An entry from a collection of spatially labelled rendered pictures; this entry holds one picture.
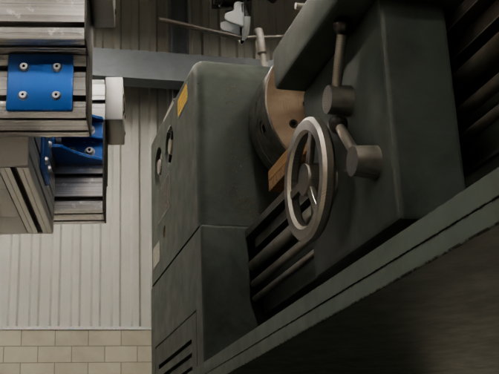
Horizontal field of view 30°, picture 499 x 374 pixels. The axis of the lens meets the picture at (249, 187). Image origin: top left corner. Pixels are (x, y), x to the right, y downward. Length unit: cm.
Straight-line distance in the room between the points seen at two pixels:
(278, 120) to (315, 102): 60
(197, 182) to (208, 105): 17
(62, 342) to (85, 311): 48
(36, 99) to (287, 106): 68
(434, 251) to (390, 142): 23
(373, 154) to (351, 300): 16
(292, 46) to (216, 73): 81
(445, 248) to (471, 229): 5
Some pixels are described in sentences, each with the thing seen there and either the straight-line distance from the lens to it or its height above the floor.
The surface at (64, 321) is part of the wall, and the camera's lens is 1182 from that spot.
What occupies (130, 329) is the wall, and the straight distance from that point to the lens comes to 1180.
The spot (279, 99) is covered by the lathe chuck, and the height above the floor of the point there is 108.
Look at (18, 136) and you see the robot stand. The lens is 140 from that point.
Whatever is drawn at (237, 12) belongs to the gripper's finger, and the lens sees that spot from 218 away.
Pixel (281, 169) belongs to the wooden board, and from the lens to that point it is 164.
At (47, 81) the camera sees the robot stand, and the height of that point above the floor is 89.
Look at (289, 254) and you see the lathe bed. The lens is 164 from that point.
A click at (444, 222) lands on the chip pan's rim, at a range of 80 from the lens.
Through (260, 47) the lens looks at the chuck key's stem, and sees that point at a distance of 217.
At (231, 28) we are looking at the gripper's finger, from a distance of 221.
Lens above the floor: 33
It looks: 19 degrees up
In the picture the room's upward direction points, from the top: 2 degrees counter-clockwise
